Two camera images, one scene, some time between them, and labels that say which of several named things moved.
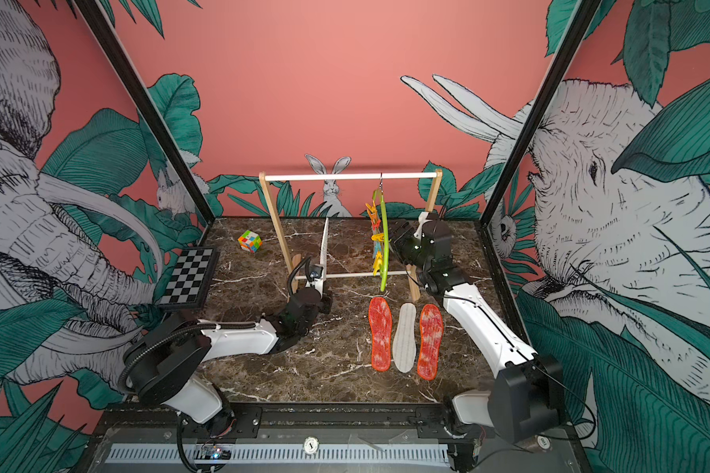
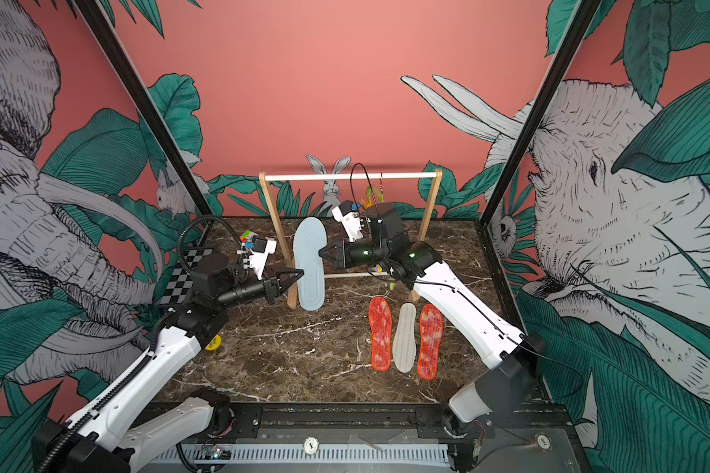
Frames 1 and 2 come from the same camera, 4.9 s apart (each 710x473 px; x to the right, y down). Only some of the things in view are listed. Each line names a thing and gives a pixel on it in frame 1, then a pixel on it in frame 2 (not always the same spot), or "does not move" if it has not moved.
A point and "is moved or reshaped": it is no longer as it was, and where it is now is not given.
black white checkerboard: [190, 280] does not move
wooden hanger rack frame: [434, 175] does not move
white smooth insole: [324, 247] is moved or reshaped
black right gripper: [402, 244] → [349, 254]
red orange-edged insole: [431, 330] does not move
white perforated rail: [291, 453] does not move
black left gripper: [327, 303] → [273, 286]
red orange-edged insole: [381, 315] does not move
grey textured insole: [404, 347] does not move
